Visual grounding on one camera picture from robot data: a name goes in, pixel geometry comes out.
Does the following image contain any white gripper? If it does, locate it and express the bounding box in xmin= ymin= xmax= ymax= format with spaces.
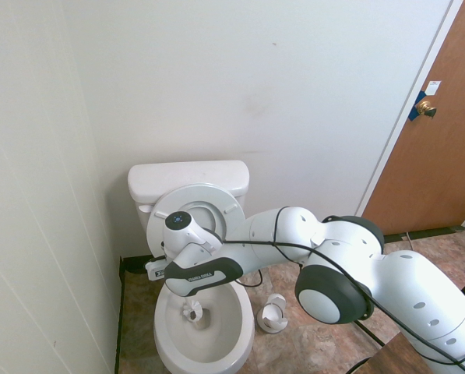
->
xmin=143 ymin=256 xmax=168 ymax=282

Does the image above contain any white toilet brush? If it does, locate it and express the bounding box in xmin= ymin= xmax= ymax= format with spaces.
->
xmin=180 ymin=296 xmax=204 ymax=325

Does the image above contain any white toilet tank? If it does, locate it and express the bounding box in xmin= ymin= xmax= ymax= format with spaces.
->
xmin=132 ymin=182 xmax=249 ymax=235

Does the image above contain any white toilet seat with lid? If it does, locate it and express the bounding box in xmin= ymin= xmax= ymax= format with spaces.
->
xmin=146 ymin=182 xmax=248 ymax=270

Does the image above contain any white toilet tank lid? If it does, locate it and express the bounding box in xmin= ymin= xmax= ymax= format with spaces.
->
xmin=127 ymin=160 xmax=251 ymax=198

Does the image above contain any white toilet bowl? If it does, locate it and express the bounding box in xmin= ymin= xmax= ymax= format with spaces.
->
xmin=153 ymin=272 xmax=255 ymax=374

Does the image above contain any white toilet brush holder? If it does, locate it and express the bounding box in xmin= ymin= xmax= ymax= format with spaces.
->
xmin=259 ymin=293 xmax=289 ymax=335

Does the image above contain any blue tape strip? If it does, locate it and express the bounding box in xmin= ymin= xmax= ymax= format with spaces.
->
xmin=408 ymin=90 xmax=428 ymax=122

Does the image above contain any brown wooden door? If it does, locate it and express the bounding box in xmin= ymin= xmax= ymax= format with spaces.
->
xmin=362 ymin=0 xmax=465 ymax=235

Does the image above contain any brass door knob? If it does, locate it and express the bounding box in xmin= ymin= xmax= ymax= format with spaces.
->
xmin=416 ymin=99 xmax=438 ymax=119

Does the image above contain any black camera tripod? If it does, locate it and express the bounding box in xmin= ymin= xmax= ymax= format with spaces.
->
xmin=354 ymin=266 xmax=465 ymax=348

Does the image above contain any black floor cable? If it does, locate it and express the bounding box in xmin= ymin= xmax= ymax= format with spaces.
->
xmin=345 ymin=355 xmax=374 ymax=374

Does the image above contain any white door frame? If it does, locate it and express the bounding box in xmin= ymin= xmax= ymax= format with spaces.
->
xmin=355 ymin=0 xmax=463 ymax=217

